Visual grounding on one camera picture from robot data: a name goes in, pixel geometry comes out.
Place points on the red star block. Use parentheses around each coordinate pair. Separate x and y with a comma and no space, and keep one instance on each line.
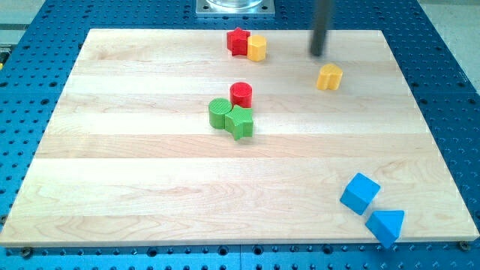
(237,41)

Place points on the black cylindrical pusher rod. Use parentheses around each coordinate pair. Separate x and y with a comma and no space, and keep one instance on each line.
(321,19)

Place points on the yellow heart block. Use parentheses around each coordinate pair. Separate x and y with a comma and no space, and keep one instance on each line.
(330,76)

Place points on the light wooden board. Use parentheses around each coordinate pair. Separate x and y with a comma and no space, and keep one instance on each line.
(129,157)

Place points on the blue cube block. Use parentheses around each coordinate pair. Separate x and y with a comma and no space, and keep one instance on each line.
(359,193)

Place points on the red circle block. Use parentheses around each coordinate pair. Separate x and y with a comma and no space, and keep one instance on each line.
(241,94)

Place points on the green star block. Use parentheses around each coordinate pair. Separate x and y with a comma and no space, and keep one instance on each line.
(239,122)

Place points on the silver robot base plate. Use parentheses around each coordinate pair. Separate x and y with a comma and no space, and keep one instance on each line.
(216,8)

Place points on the green circle block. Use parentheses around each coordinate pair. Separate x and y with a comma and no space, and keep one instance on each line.
(217,110)

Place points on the blue triangle block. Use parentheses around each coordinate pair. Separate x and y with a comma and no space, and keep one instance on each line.
(386,225)

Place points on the yellow hexagon block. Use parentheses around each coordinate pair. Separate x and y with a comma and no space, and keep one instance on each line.
(256,48)

